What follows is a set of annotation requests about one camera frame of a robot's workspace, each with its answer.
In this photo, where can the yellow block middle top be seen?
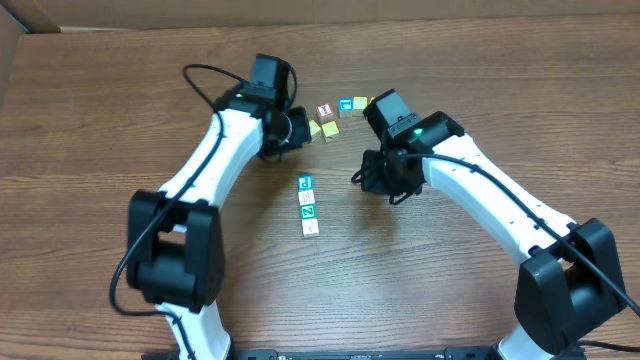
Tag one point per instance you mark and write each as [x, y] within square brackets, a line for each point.
[359, 104]

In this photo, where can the green letter Z block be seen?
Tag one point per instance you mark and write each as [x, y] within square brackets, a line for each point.
[308, 211]

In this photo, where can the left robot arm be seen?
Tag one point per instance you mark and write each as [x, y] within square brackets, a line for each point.
[175, 251]

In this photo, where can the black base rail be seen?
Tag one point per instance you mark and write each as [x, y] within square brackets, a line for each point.
[450, 353]

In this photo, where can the cardboard box corner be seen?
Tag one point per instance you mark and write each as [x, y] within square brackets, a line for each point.
[19, 17]

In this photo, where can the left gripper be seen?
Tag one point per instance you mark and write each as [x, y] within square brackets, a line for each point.
[300, 132]

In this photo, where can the red letter Q block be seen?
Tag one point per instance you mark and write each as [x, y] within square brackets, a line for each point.
[310, 227]

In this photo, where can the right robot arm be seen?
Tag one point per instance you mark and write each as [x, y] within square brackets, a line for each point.
[570, 280]

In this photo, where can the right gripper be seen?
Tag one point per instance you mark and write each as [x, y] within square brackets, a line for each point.
[373, 183]

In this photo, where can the blue picture block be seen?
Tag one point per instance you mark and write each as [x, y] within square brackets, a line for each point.
[345, 107]

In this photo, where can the yellow block centre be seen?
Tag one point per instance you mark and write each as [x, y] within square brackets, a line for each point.
[330, 131]

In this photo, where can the white natural wood block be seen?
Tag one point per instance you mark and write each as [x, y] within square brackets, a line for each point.
[306, 197]

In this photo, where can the red letter I block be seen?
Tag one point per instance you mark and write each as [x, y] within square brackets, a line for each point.
[325, 113]

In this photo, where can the yellow block left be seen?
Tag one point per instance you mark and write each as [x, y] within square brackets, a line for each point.
[315, 130]

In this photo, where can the blue letter P block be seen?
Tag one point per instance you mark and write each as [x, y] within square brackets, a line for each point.
[305, 183]

